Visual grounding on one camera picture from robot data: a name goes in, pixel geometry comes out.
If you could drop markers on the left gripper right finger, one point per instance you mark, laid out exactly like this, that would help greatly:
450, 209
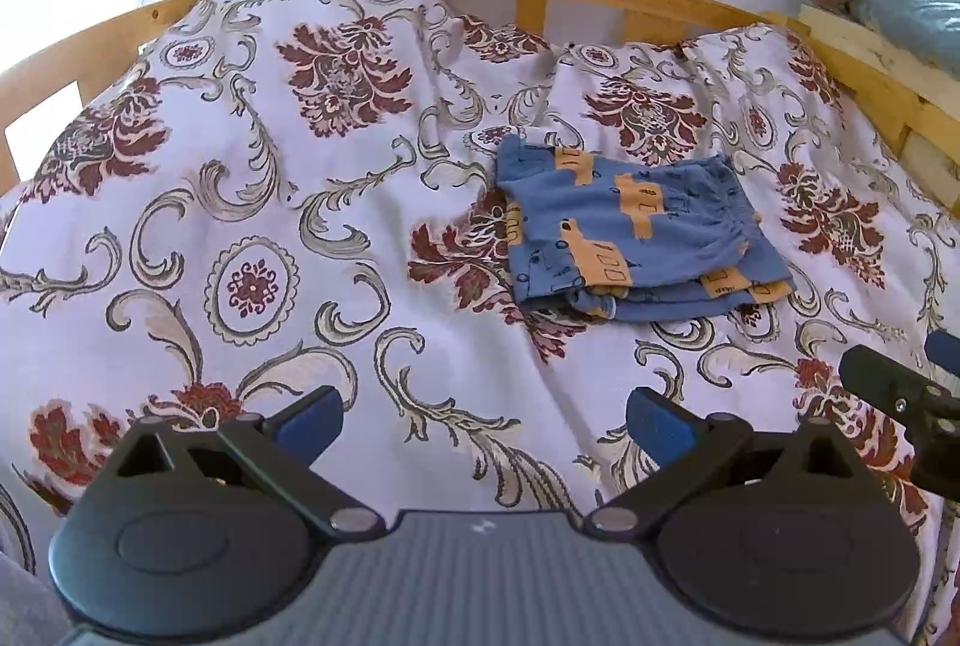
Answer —
691, 455

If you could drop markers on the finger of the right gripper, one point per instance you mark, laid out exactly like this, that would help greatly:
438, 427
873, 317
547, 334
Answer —
943, 350
891, 387

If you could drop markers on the wooden bed frame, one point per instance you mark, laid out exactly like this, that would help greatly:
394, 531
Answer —
924, 138

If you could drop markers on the white floral bedspread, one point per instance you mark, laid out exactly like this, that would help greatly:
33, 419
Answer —
279, 195

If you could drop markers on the blue orange patterned pants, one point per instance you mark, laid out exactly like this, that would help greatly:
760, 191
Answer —
621, 242

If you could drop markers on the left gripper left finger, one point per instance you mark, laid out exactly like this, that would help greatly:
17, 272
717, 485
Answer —
277, 453

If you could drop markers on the light wooden shelf board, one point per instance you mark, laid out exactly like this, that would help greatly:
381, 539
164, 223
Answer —
929, 82

